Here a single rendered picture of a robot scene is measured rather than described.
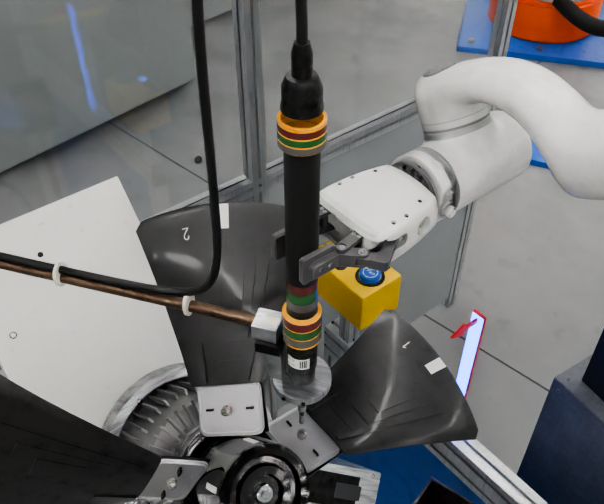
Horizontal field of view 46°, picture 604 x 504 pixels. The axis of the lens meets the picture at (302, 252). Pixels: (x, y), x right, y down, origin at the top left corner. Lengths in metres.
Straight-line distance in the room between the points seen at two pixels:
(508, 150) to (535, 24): 3.76
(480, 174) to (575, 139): 0.13
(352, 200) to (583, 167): 0.22
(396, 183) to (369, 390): 0.36
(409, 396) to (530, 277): 1.99
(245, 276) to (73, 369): 0.31
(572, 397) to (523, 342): 1.33
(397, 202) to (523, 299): 2.17
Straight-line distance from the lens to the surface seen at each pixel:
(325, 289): 1.38
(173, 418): 1.00
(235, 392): 0.91
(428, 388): 1.06
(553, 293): 2.95
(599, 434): 1.42
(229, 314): 0.81
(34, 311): 1.07
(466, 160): 0.80
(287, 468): 0.90
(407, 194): 0.76
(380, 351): 1.07
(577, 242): 3.22
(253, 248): 0.90
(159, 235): 0.94
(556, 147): 0.73
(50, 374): 1.08
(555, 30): 4.62
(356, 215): 0.73
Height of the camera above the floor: 2.00
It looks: 43 degrees down
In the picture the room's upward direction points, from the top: straight up
